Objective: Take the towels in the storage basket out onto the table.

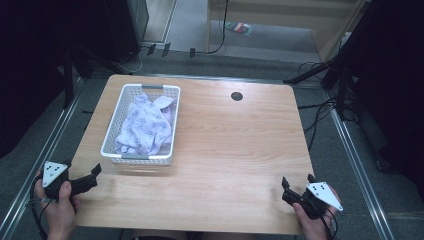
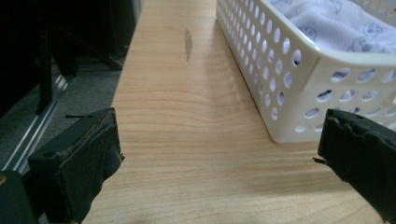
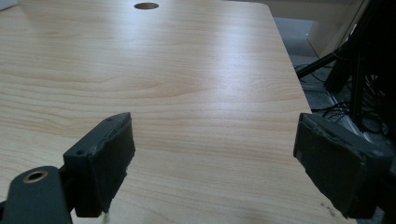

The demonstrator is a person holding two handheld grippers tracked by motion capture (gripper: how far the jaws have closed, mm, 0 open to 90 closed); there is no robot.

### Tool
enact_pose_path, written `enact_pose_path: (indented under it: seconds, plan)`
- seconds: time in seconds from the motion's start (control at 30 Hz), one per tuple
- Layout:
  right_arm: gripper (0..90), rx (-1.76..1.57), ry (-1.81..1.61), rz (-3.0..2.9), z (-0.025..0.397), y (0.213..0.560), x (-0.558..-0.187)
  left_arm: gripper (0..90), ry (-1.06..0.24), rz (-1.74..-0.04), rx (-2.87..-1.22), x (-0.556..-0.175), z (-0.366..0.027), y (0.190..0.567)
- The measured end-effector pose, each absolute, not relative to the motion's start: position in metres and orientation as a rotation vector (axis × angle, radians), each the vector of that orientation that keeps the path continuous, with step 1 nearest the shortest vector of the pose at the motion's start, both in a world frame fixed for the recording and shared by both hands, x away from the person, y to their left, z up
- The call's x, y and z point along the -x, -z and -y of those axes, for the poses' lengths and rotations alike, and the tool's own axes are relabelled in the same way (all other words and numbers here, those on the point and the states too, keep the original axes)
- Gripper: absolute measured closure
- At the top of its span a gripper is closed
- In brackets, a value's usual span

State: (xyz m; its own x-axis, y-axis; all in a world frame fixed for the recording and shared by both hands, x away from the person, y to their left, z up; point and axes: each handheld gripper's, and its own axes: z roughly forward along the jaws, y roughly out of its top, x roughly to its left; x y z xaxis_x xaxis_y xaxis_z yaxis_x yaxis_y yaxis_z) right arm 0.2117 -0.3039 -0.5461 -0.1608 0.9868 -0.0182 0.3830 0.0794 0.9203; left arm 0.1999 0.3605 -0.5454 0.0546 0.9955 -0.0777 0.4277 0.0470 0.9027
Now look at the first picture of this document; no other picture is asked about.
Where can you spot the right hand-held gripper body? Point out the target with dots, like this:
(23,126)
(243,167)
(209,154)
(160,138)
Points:
(316,198)

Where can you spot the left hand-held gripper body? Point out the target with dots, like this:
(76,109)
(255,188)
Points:
(53,173)

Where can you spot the person's right hand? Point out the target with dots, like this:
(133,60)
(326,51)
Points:
(311,226)

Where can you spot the person's left hand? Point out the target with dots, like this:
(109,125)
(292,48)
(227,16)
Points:
(61,213)

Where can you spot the white plastic basket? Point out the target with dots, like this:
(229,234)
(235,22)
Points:
(110,133)

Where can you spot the lilac printed cloth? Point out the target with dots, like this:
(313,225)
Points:
(146,126)

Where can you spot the black round table grommet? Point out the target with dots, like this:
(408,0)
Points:
(236,96)

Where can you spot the light wooden shelf unit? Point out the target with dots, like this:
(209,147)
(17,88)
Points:
(320,36)

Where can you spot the black cabinet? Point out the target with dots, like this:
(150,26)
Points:
(130,26)

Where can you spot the colourful packet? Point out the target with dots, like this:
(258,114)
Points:
(239,28)

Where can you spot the metal floor rail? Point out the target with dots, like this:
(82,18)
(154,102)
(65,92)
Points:
(43,156)
(360,173)

